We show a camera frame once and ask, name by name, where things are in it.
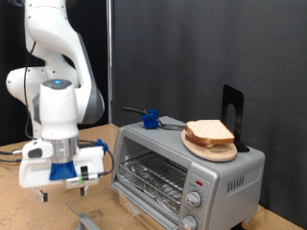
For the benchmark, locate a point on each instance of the vertical metal pole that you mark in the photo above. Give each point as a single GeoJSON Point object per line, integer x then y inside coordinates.
{"type": "Point", "coordinates": [109, 64]}

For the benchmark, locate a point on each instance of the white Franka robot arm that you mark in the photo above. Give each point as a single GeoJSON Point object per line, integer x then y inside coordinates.
{"type": "Point", "coordinates": [54, 32]}

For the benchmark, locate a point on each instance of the slotted spatula with blue block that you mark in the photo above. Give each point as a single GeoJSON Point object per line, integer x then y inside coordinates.
{"type": "Point", "coordinates": [150, 120]}

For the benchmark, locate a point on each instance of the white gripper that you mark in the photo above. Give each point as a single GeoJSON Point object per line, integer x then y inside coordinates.
{"type": "Point", "coordinates": [32, 174]}

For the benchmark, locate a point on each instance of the red oven indicator light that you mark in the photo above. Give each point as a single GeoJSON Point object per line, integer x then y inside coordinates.
{"type": "Point", "coordinates": [199, 183]}

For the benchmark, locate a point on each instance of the silver toaster oven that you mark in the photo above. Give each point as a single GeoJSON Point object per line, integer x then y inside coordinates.
{"type": "Point", "coordinates": [224, 179]}

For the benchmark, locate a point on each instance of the silver oven knob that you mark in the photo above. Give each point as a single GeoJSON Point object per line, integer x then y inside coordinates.
{"type": "Point", "coordinates": [188, 222]}
{"type": "Point", "coordinates": [193, 199]}

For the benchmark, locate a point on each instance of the dark grey backdrop curtain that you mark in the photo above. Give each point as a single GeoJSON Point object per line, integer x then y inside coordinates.
{"type": "Point", "coordinates": [192, 48]}

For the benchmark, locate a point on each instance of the black metal bookend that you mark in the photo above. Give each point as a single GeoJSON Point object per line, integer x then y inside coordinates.
{"type": "Point", "coordinates": [238, 99]}

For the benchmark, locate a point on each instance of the round wooden plate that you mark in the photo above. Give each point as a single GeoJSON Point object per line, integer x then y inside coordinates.
{"type": "Point", "coordinates": [207, 155]}

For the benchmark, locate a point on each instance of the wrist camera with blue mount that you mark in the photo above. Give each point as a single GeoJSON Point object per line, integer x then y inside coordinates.
{"type": "Point", "coordinates": [62, 172]}

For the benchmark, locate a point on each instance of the black backdrop curtain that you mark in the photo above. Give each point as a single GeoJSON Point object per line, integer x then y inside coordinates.
{"type": "Point", "coordinates": [12, 124]}

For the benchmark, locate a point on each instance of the bread slice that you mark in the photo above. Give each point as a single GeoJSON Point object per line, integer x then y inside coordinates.
{"type": "Point", "coordinates": [209, 129]}
{"type": "Point", "coordinates": [193, 140]}

